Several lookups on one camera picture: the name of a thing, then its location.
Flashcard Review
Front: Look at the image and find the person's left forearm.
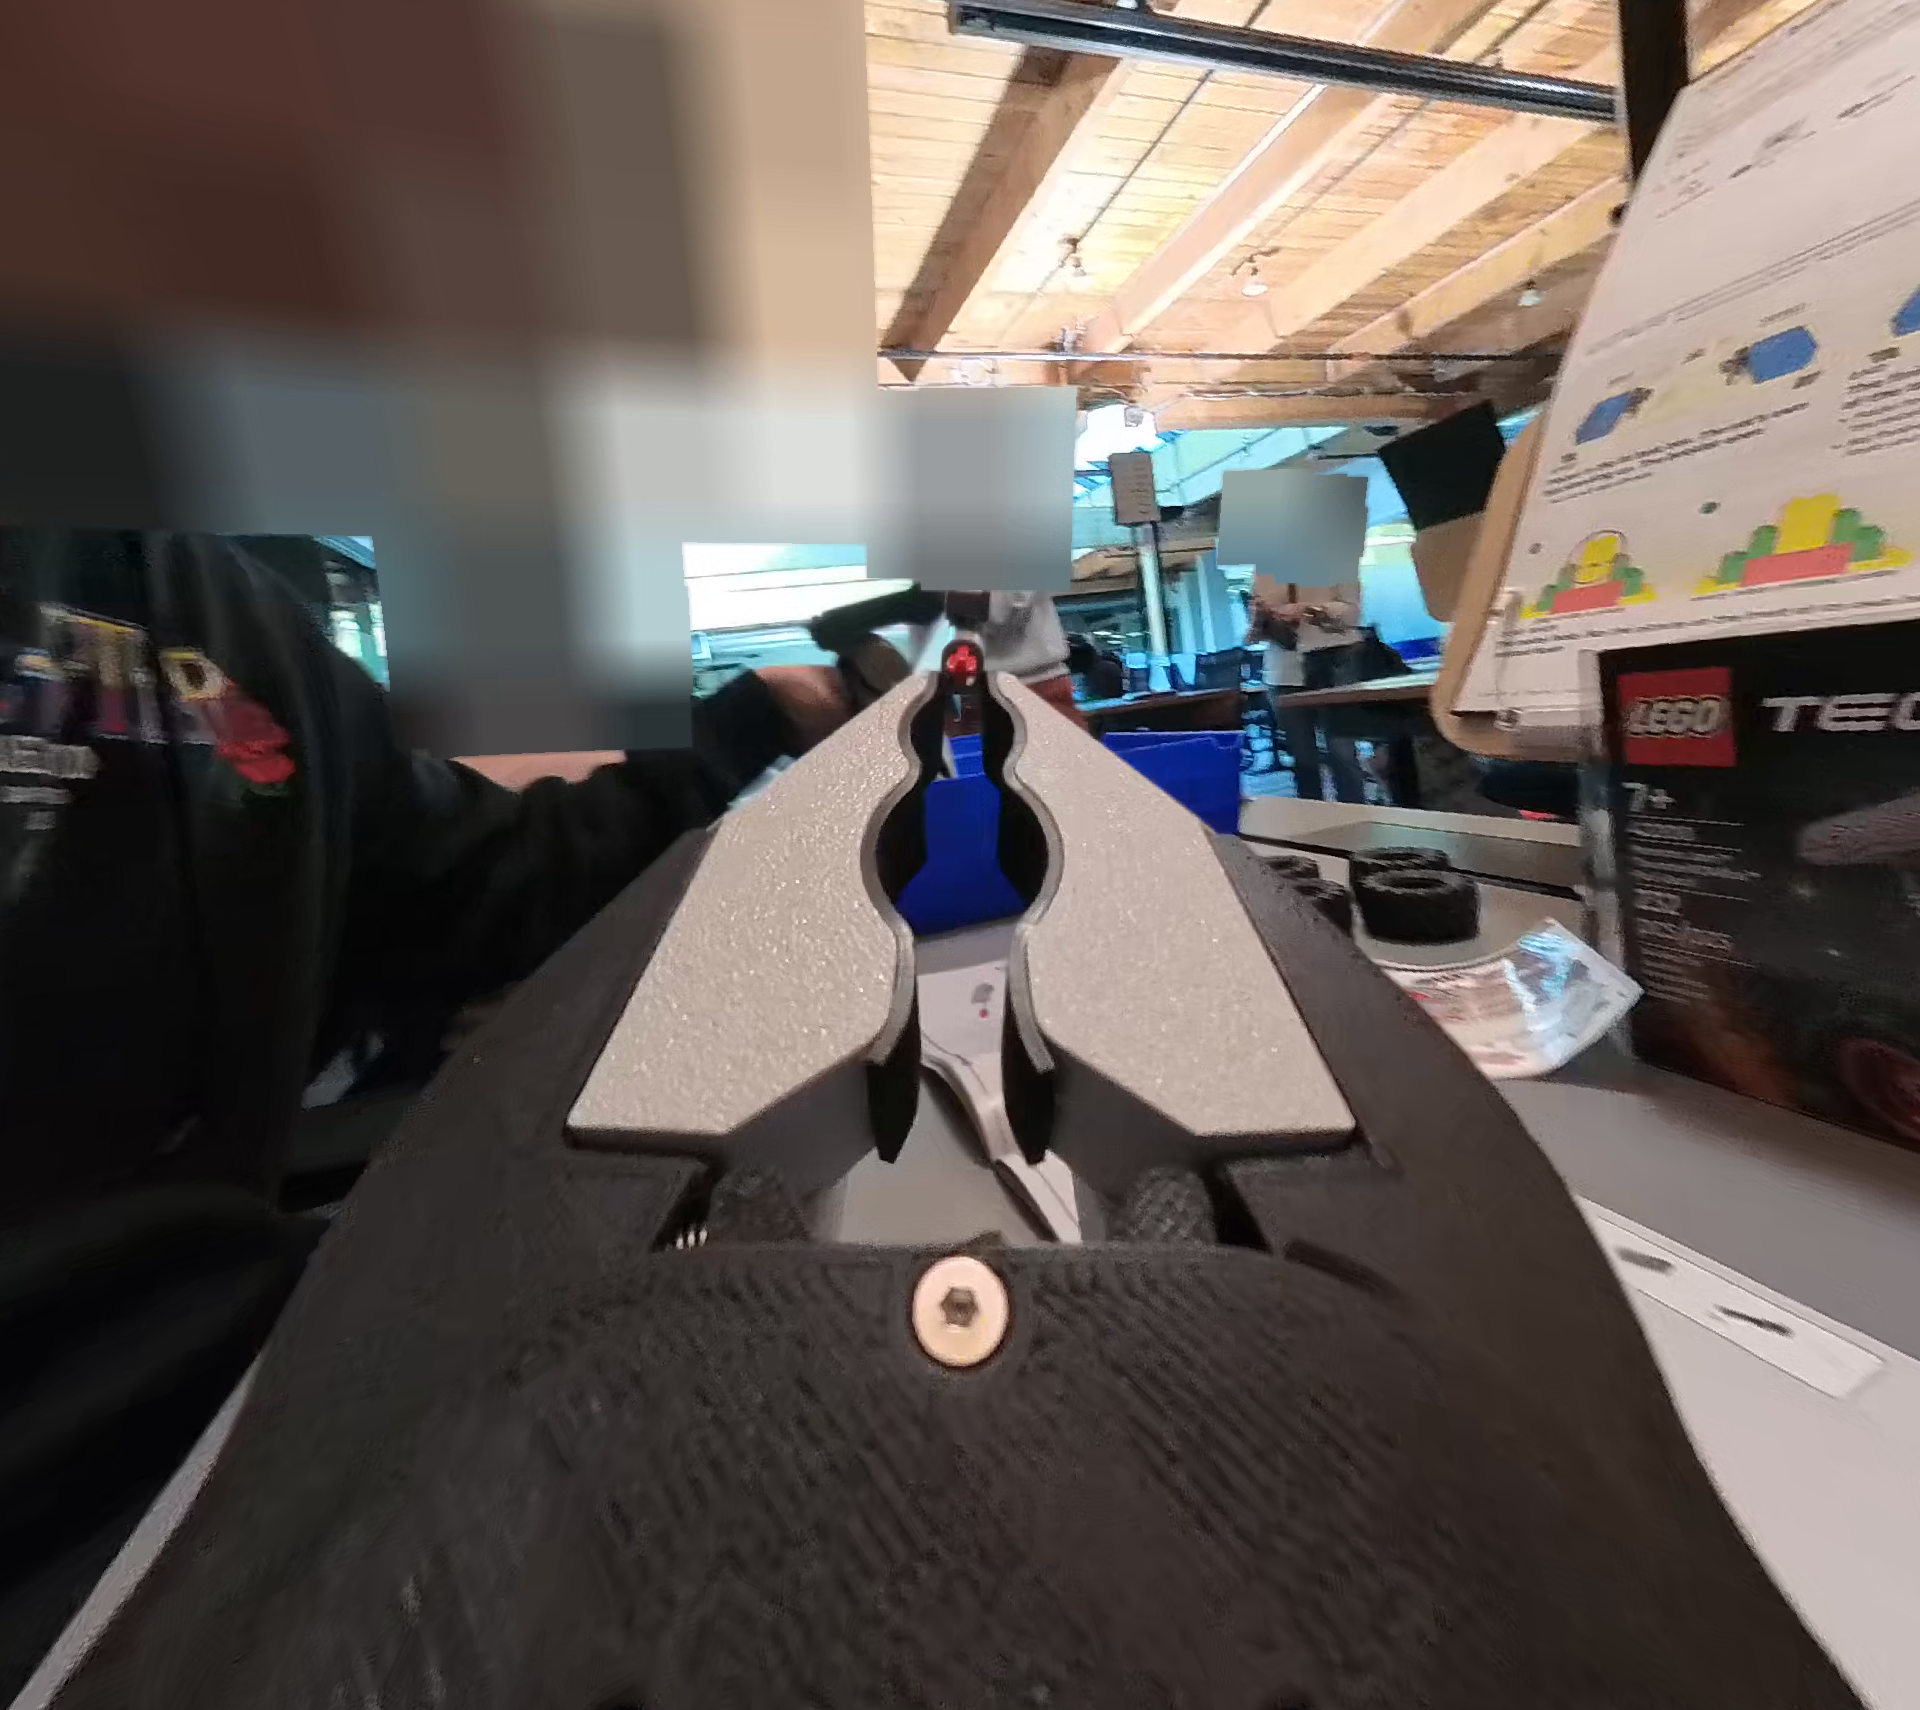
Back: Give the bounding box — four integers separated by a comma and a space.
434, 673, 786, 993

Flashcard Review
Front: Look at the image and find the black toy set box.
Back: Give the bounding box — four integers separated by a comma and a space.
1573, 623, 1920, 1159

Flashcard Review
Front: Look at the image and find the cardboard instruction poster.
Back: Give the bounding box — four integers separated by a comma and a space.
1423, 0, 1920, 762

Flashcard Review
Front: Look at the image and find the printed sticker sheet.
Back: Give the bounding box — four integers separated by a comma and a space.
1379, 918, 1645, 1081

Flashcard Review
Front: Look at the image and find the sign on black stand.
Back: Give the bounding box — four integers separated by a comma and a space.
1105, 450, 1170, 641

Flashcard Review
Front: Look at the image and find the open instruction booklet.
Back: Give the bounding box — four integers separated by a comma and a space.
912, 936, 1920, 1687

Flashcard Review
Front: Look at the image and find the black ceiling track rail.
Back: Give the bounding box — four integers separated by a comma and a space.
861, 0, 1626, 126

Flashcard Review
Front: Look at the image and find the person's black hoodie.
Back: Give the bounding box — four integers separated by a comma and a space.
0, 533, 451, 1710

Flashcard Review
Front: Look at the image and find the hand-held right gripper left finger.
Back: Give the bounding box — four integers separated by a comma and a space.
566, 673, 949, 1166

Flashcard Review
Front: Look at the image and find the black square card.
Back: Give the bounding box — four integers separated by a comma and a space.
1373, 399, 1507, 533

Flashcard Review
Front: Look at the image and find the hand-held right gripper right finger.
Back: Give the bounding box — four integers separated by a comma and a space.
977, 673, 1360, 1164

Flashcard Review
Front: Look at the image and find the wooden background table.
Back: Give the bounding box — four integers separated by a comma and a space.
1271, 673, 1446, 813

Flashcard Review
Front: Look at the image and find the blue plastic bin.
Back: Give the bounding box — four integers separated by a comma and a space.
896, 727, 1248, 941

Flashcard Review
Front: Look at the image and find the person's left hand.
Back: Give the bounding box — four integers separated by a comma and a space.
755, 660, 861, 753

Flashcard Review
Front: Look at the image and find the grey toy part red pin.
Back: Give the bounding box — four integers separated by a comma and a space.
930, 634, 988, 783

